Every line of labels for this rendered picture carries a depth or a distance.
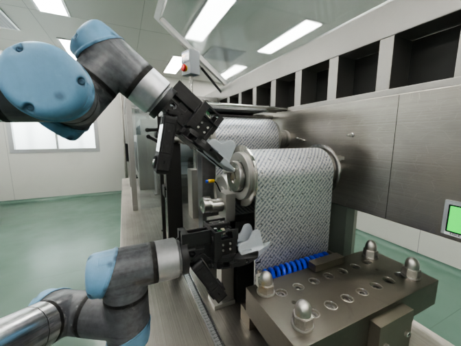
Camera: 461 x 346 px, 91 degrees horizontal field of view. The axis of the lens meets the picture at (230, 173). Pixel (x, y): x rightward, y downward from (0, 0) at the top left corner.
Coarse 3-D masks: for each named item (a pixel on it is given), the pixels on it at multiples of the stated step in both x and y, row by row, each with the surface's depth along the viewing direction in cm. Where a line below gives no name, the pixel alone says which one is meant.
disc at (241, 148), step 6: (234, 150) 57; (240, 150) 54; (246, 150) 51; (246, 156) 51; (252, 156) 49; (252, 162) 49; (252, 168) 49; (252, 174) 49; (252, 180) 50; (252, 186) 50; (252, 192) 50; (246, 198) 53; (252, 198) 50; (240, 204) 56; (246, 204) 53
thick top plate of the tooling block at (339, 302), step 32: (352, 256) 60; (384, 256) 60; (256, 288) 47; (288, 288) 47; (320, 288) 47; (352, 288) 47; (384, 288) 47; (416, 288) 47; (256, 320) 45; (288, 320) 39; (320, 320) 39; (352, 320) 39
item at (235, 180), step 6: (234, 162) 53; (240, 162) 53; (240, 168) 51; (228, 174) 56; (234, 174) 53; (240, 174) 51; (228, 180) 56; (234, 180) 54; (240, 180) 51; (234, 186) 54; (240, 186) 52
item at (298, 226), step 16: (320, 192) 58; (256, 208) 51; (272, 208) 52; (288, 208) 55; (304, 208) 57; (320, 208) 59; (256, 224) 51; (272, 224) 53; (288, 224) 55; (304, 224) 58; (320, 224) 60; (272, 240) 54; (288, 240) 56; (304, 240) 58; (320, 240) 61; (272, 256) 55; (288, 256) 57; (304, 256) 59; (256, 272) 53
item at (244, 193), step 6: (234, 156) 55; (240, 156) 53; (246, 162) 50; (246, 168) 50; (246, 174) 50; (246, 180) 51; (246, 186) 51; (234, 192) 57; (240, 192) 54; (246, 192) 51; (240, 198) 54
